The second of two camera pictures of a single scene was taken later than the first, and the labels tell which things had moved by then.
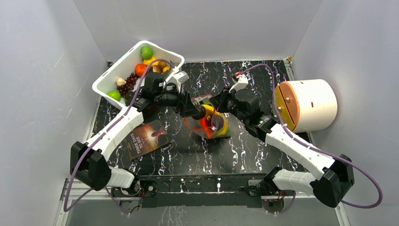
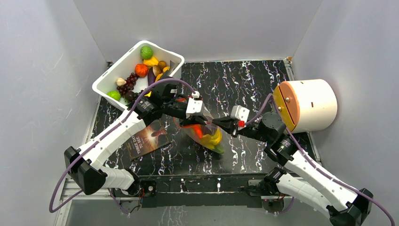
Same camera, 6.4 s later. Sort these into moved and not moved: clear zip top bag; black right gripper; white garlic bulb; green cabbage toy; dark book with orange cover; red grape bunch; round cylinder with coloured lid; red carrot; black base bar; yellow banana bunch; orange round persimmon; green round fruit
Moved: red carrot; yellow banana bunch; clear zip top bag; black right gripper
Not moved: dark book with orange cover; green round fruit; orange round persimmon; green cabbage toy; white garlic bulb; black base bar; round cylinder with coloured lid; red grape bunch
